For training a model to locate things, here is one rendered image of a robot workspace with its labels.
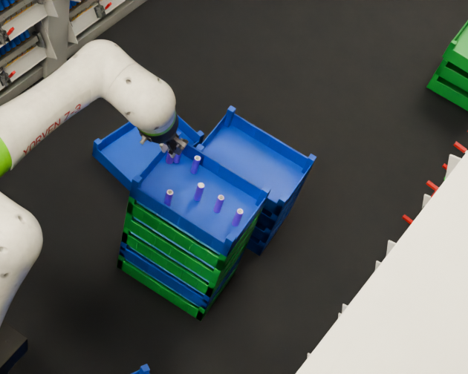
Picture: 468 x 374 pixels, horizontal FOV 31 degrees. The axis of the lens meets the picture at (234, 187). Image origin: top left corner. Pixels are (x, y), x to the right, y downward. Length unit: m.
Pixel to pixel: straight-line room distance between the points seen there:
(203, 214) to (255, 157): 0.40
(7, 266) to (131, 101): 0.44
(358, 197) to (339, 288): 0.36
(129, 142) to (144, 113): 1.08
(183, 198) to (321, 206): 0.71
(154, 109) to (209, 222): 0.56
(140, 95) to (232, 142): 0.87
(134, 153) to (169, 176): 0.53
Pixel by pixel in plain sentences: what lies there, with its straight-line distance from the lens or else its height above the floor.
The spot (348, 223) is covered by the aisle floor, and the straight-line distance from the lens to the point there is 2.75.
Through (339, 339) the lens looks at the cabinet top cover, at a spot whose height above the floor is 1.75.
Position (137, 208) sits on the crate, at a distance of 2.19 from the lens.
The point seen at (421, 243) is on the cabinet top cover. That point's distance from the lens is 0.59.
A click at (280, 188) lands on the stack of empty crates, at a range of 2.45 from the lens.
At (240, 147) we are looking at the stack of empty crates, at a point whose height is 0.24.
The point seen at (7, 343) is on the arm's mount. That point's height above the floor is 0.35.
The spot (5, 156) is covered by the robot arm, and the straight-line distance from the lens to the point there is 1.57.
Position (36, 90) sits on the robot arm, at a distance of 1.65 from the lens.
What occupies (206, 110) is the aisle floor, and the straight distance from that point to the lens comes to 2.88.
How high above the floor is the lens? 2.22
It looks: 55 degrees down
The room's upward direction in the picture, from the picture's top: 20 degrees clockwise
